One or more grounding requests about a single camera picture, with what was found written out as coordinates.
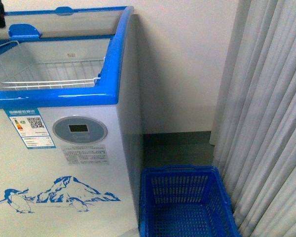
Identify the rear glass sliding lid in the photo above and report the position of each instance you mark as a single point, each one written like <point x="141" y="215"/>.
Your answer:
<point x="68" y="18"/>

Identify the blue energy label sticker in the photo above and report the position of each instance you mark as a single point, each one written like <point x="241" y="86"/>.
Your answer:
<point x="31" y="128"/>

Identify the white chest freezer blue rim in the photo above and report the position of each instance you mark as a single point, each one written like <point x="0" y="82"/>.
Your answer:
<point x="41" y="195"/>

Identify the grey instruction sticker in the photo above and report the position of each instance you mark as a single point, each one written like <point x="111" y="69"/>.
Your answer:
<point x="86" y="154"/>

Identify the grey vertical blinds curtain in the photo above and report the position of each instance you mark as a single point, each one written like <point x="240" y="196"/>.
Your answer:
<point x="254" y="129"/>

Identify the glass sliding lid blue handle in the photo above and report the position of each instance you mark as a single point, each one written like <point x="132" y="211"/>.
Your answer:
<point x="29" y="32"/>

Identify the blue plastic shopping basket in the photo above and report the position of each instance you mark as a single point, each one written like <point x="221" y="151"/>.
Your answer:
<point x="185" y="201"/>

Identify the round grey control panel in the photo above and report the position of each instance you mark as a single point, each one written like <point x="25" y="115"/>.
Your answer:
<point x="80" y="130"/>

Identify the white wire freezer basket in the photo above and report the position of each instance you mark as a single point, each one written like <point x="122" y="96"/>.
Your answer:
<point x="51" y="64"/>

